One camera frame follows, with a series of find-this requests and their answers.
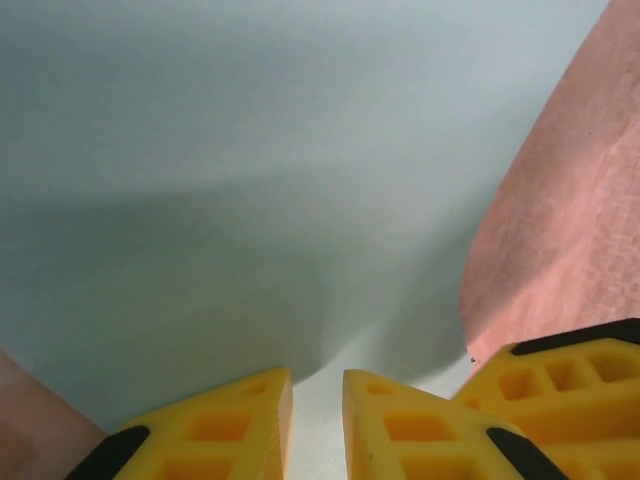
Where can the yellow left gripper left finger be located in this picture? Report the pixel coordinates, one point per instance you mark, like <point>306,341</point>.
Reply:
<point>225,430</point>

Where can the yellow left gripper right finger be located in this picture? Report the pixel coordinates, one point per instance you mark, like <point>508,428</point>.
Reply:
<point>415,430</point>

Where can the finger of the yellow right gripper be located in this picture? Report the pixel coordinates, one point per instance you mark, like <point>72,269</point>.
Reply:
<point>575,400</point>

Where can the light blue cloth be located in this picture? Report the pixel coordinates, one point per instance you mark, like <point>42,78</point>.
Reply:
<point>250,150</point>

